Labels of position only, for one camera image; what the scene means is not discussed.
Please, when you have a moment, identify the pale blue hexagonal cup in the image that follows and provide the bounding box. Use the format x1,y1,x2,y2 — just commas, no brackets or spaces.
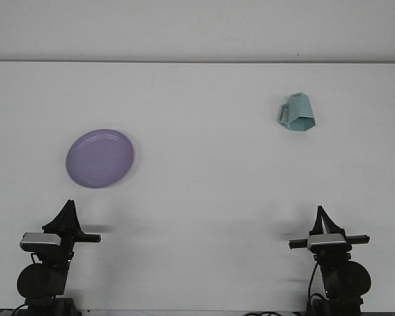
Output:
276,92,317,132

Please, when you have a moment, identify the pale purple round plate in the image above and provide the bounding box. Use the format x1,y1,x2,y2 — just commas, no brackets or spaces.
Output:
65,128,135,189

